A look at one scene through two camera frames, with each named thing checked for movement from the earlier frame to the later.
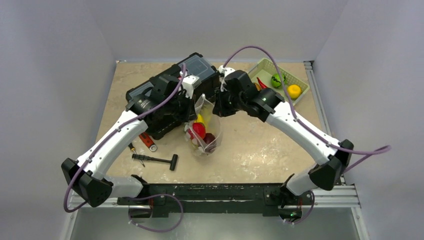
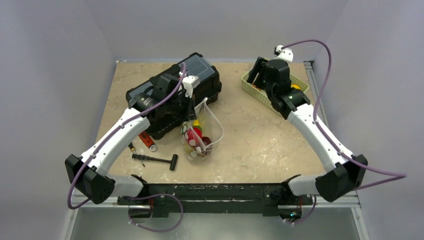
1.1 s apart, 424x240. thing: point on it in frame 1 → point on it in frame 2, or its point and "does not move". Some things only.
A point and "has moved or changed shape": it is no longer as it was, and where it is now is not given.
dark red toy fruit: x=210 y=139 has moved or changed shape
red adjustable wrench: x=149 y=142 does not move
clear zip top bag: x=202 y=134 has moved or changed shape
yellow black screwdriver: x=133 y=149 does not move
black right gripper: x=219 y=106 → x=262 y=71
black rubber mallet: x=173 y=160 does not move
